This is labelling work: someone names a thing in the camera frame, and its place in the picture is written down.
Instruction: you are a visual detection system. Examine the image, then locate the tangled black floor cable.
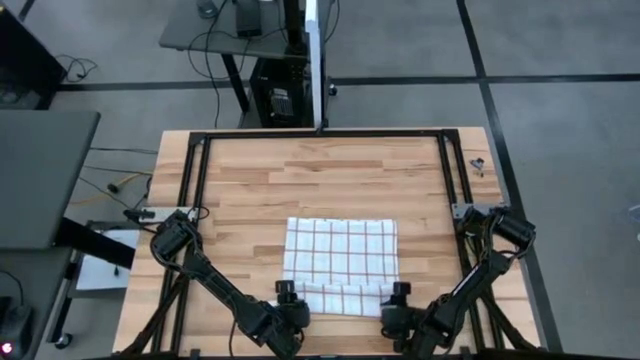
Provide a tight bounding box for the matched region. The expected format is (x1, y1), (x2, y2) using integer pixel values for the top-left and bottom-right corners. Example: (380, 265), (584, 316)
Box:
(54, 53), (99, 84)

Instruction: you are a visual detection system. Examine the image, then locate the straight black floor cable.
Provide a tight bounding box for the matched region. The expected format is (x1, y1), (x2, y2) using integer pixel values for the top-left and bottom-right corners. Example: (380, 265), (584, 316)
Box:
(89, 146), (159, 156)

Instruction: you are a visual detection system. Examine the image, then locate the large grey desk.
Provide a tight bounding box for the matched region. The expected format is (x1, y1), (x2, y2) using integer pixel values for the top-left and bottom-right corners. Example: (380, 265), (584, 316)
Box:
(0, 109), (101, 251)

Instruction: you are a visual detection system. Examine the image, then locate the black desk foot bar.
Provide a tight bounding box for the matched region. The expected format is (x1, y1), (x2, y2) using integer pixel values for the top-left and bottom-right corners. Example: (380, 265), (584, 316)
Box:
(53, 217), (136, 270)

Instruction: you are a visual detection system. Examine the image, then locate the black device with light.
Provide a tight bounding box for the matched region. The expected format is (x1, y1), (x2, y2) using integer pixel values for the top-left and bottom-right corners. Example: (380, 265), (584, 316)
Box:
(0, 297), (34, 360)

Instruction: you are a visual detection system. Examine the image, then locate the white towel with red grid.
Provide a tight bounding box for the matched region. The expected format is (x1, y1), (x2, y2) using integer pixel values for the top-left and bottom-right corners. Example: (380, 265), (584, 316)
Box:
(269, 217), (400, 319)

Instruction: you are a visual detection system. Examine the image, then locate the dark computer mouse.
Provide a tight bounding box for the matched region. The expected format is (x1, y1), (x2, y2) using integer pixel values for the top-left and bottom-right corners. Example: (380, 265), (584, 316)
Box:
(195, 0), (219, 20)

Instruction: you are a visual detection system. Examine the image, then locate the white power strip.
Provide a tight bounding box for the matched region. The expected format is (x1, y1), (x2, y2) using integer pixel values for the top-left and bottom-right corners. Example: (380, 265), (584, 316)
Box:
(137, 206), (200, 225)

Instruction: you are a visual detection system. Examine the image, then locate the grey desk with black legs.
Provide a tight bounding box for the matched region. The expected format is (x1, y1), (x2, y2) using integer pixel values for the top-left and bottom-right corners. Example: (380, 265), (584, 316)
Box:
(158, 0), (321, 115)

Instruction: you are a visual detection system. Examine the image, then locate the silver metal bracket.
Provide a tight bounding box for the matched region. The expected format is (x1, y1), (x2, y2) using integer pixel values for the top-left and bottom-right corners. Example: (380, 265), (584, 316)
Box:
(452, 202), (504, 220)

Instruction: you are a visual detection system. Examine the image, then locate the black aluminium table frame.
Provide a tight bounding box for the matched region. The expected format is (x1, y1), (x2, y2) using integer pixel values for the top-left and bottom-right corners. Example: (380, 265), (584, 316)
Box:
(119, 128), (541, 360)

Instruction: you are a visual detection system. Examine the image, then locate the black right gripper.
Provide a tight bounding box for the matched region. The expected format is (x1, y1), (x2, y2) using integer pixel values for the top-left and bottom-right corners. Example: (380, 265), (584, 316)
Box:
(380, 281), (429, 346)

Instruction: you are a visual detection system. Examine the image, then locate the black monitor pole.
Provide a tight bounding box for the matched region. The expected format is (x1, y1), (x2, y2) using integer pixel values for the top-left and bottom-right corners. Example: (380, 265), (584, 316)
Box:
(283, 0), (307, 56)

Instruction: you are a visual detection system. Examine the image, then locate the black hanging desk cable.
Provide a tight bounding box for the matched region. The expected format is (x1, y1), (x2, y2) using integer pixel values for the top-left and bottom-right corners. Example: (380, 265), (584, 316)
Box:
(202, 0), (224, 129)

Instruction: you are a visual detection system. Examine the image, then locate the yellow floor cable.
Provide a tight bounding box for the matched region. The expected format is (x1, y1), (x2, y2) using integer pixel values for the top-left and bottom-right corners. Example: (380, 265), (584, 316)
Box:
(69, 172), (153, 206)

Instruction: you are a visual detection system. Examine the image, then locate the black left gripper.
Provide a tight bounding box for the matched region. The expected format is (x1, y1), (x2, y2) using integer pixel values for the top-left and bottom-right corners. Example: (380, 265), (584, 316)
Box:
(273, 280), (311, 337)

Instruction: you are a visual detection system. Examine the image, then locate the white flat board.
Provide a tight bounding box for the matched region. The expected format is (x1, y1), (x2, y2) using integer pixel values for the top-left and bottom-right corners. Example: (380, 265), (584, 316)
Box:
(75, 228), (141, 291)

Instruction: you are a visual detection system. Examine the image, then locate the white vertical post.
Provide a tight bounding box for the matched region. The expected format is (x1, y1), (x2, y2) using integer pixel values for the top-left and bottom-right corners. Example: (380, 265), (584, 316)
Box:
(304, 0), (327, 130)

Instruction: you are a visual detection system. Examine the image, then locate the black power brick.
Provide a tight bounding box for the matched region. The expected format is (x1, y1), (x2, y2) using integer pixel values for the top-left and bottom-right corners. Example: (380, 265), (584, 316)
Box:
(234, 0), (264, 39)

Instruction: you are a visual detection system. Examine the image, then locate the black computer tower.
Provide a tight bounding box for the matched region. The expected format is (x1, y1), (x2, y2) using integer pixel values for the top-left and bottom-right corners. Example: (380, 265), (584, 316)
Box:
(248, 55), (317, 129)

